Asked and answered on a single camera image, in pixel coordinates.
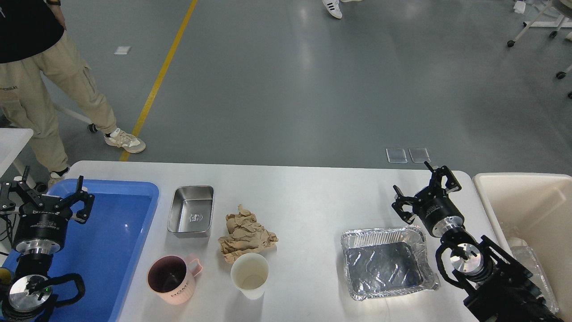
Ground white paper cup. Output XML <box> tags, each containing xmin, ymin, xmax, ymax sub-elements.
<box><xmin>230</xmin><ymin>253</ymin><xmax>269</xmax><ymax>300</ymax></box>

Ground clear floor plate left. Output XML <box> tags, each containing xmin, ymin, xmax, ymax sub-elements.
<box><xmin>386</xmin><ymin>148</ymin><xmax>408</xmax><ymax>164</ymax></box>

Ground crumpled brown paper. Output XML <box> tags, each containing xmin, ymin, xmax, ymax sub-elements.
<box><xmin>217</xmin><ymin>204</ymin><xmax>279</xmax><ymax>264</ymax></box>

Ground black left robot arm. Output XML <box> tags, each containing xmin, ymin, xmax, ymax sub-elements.
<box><xmin>1</xmin><ymin>166</ymin><xmax>95</xmax><ymax>322</ymax></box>

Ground stainless steel rectangular container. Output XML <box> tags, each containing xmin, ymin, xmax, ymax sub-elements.
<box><xmin>167</xmin><ymin>186</ymin><xmax>214</xmax><ymax>238</ymax></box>

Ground blue plastic tray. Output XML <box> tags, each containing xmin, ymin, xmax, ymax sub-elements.
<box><xmin>2</xmin><ymin>179</ymin><xmax>159</xmax><ymax>322</ymax></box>

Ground white side table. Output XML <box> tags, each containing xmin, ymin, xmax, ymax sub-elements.
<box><xmin>0</xmin><ymin>128</ymin><xmax>34</xmax><ymax>175</ymax></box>

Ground clear floor plate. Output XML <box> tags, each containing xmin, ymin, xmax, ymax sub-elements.
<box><xmin>408</xmin><ymin>148</ymin><xmax>431</xmax><ymax>163</ymax></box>
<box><xmin>386</xmin><ymin>148</ymin><xmax>408</xmax><ymax>164</ymax></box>

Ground clear floor plate right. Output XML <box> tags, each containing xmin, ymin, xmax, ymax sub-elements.
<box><xmin>408</xmin><ymin>148</ymin><xmax>431</xmax><ymax>163</ymax></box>

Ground person with white sneakers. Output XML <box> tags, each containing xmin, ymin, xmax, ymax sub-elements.
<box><xmin>321</xmin><ymin>0</ymin><xmax>361</xmax><ymax>20</ymax></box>

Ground person in khaki trousers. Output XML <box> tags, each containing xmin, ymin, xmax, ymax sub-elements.
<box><xmin>0</xmin><ymin>0</ymin><xmax>146</xmax><ymax>186</ymax></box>

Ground aluminium foil tray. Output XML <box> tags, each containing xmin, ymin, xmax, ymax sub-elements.
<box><xmin>341</xmin><ymin>225</ymin><xmax>441</xmax><ymax>301</ymax></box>

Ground pink HOME mug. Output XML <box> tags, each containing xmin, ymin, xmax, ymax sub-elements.
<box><xmin>147</xmin><ymin>254</ymin><xmax>203</xmax><ymax>305</ymax></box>

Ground black cables at left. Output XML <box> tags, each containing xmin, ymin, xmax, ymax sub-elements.
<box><xmin>0</xmin><ymin>215</ymin><xmax>16</xmax><ymax>258</ymax></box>

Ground white wheeled stand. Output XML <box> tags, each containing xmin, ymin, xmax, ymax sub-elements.
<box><xmin>507</xmin><ymin>0</ymin><xmax>572</xmax><ymax>99</ymax></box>

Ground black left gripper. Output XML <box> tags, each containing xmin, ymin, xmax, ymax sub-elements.
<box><xmin>0</xmin><ymin>165</ymin><xmax>95</xmax><ymax>253</ymax></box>

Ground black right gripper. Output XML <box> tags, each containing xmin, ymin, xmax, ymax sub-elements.
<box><xmin>391</xmin><ymin>161</ymin><xmax>464</xmax><ymax>237</ymax></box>

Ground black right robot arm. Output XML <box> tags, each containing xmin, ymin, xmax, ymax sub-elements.
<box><xmin>392</xmin><ymin>162</ymin><xmax>560</xmax><ymax>322</ymax></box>

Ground beige plastic bin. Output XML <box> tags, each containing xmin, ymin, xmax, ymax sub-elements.
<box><xmin>473</xmin><ymin>173</ymin><xmax>572</xmax><ymax>322</ymax></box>

